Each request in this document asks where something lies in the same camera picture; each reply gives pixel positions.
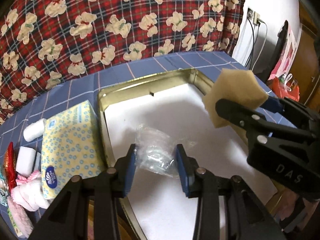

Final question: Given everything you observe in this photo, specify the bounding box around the black chair back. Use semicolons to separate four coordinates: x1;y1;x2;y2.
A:
257;20;289;83

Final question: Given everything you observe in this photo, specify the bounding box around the gold metal tin tray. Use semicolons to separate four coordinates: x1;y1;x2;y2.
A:
98;69;277;239

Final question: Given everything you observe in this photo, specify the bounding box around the blue checked tablecloth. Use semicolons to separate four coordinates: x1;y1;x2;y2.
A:
0;51;298;238

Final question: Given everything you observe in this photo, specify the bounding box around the pink white knit sock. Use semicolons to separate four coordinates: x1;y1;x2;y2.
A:
7;170;50;238

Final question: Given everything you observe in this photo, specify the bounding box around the red plastic bag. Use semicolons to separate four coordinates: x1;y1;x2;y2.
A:
266;73;300;102

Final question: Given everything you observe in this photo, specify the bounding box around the wall power socket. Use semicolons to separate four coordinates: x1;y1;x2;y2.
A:
247;8;260;25

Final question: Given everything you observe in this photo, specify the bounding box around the yellow sponge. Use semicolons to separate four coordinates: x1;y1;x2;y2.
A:
202;68;268;128

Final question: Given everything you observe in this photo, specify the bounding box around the red gold satin pouch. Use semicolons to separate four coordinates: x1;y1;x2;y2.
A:
3;142;17;192

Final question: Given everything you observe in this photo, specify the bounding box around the yellow blue tissue box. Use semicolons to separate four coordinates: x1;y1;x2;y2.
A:
41;100;105;200

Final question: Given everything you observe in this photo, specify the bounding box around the clear plastic bag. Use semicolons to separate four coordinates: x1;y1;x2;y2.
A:
134;123;198;179

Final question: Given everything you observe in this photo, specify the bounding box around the red plaid bear blanket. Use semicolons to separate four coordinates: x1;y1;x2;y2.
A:
1;0;245;122

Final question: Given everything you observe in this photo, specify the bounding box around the white gauze roll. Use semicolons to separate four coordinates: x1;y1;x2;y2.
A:
23;118;47;142

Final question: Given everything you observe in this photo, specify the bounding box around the white foam block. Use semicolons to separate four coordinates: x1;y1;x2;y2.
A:
16;146;41;177

